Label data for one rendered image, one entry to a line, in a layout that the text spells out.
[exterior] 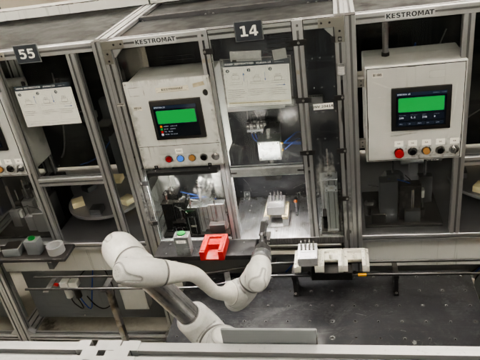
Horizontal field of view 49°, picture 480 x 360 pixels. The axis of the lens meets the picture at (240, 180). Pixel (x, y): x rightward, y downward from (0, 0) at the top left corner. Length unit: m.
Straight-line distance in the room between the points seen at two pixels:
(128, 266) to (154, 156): 0.91
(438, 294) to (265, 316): 0.86
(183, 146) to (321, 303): 1.05
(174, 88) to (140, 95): 0.17
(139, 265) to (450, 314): 1.51
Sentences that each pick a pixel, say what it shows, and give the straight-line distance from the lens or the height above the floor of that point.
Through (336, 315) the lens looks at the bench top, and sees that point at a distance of 2.69.
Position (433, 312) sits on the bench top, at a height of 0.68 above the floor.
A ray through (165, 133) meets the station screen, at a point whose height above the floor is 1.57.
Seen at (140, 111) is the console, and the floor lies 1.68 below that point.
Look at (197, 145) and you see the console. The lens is 2.59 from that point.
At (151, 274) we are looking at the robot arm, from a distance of 1.91.
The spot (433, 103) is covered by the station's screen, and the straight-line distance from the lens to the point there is 2.45.
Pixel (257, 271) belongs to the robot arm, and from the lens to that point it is 2.20.
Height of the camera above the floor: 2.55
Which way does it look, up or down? 29 degrees down
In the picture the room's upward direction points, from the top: 9 degrees counter-clockwise
